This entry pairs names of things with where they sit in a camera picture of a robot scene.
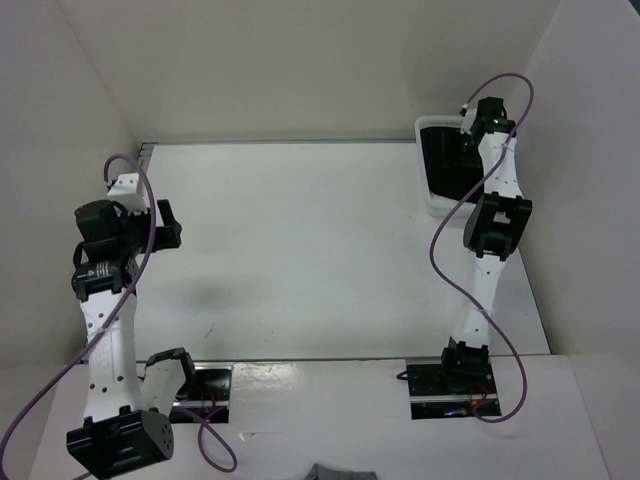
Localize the grey folded cloth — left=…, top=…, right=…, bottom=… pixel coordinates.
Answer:
left=303, top=463, right=378, bottom=480

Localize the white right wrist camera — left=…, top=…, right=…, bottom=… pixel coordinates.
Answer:
left=460, top=104, right=477, bottom=135

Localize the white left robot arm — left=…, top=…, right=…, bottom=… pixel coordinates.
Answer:
left=66, top=200, right=199, bottom=479

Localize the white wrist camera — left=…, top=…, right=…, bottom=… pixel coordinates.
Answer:
left=107, top=173, right=147, bottom=213
left=460, top=104, right=477, bottom=135

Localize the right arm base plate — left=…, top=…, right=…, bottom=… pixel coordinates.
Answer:
left=396, top=360, right=502, bottom=420

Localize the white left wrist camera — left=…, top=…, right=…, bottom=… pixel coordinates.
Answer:
left=107, top=173, right=147, bottom=213

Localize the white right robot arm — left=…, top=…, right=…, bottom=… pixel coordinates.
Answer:
left=437, top=97, right=533, bottom=394

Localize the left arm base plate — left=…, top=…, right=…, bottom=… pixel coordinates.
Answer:
left=169, top=363, right=233, bottom=424

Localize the black pleated skirt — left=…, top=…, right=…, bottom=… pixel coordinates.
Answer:
left=420, top=126, right=484, bottom=201

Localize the white perforated plastic basket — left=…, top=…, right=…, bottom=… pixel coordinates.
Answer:
left=414, top=115, right=484, bottom=218

